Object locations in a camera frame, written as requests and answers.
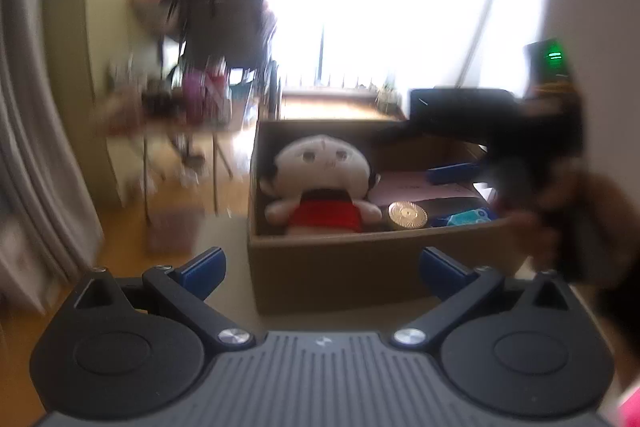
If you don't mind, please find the pink book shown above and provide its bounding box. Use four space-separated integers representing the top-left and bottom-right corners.
368 171 480 207

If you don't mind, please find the grey curtain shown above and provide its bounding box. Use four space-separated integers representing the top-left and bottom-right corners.
1 0 103 313

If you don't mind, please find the blue wet wipes pack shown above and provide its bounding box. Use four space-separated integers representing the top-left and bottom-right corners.
431 207 497 228

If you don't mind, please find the black jar gold lid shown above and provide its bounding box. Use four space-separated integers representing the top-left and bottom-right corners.
387 202 428 230

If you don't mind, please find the folding table with clutter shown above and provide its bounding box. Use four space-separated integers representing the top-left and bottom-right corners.
93 68 255 225

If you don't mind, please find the plush doll red shirt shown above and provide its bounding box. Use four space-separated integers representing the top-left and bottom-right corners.
259 134 382 235

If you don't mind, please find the person right hand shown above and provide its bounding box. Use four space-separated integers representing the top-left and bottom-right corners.
504 171 640 287

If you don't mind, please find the brown cardboard box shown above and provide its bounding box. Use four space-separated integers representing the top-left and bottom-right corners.
247 120 524 314

